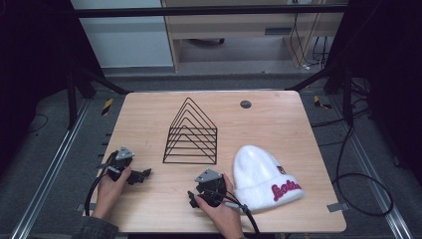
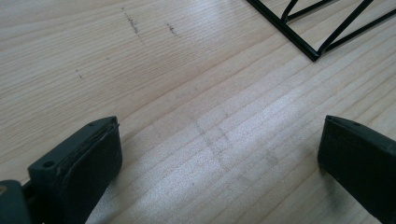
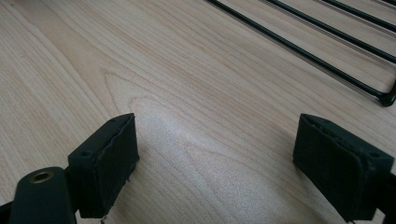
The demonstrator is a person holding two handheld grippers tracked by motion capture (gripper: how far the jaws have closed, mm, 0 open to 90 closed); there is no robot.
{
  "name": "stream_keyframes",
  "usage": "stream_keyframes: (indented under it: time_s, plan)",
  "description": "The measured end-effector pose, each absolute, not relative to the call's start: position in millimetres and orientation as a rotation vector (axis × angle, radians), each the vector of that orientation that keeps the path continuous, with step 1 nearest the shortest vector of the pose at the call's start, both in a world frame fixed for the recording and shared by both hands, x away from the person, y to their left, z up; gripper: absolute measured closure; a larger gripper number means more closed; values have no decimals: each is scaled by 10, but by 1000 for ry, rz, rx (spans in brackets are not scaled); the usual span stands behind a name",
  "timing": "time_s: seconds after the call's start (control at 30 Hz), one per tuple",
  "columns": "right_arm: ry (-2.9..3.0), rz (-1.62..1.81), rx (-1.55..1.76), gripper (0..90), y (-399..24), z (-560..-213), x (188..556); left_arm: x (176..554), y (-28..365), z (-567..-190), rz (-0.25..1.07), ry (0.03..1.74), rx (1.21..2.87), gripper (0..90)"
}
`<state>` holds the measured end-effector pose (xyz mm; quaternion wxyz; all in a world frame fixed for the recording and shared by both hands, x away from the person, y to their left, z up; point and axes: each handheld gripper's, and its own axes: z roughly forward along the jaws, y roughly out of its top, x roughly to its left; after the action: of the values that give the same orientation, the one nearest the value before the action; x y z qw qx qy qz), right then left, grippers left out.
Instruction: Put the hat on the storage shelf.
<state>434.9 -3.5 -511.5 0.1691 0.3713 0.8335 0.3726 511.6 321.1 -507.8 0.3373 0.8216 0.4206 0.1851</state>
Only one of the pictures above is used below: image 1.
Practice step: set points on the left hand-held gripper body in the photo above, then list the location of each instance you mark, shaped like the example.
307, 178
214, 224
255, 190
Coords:
119, 164

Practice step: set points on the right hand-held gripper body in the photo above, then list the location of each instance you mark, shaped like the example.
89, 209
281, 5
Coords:
210, 186

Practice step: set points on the white knit beanie hat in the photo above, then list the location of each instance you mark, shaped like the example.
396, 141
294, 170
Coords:
258, 176

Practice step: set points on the person's left hand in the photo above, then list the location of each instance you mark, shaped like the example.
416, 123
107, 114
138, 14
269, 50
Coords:
109, 195

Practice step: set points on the person's right hand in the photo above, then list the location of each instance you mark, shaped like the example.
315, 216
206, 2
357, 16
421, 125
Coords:
225, 217

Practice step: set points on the grey tape piece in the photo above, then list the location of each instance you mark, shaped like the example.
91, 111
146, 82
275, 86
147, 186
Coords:
337, 207
83, 207

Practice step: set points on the yellow black tape strip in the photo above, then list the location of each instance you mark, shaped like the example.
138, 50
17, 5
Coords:
107, 107
320, 103

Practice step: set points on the black metal stand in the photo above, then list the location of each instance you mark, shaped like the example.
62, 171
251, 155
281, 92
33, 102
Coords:
346, 96
71, 99

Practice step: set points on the grey round table grommet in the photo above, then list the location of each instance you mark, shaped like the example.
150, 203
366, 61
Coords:
245, 104

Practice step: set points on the white cabinet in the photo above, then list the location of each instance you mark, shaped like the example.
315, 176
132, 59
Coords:
126, 40

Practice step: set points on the aluminium floor rail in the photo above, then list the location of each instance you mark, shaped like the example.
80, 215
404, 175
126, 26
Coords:
371, 172
49, 172

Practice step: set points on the black horizontal frame bar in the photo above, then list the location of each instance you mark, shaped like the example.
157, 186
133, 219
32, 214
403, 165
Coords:
199, 11

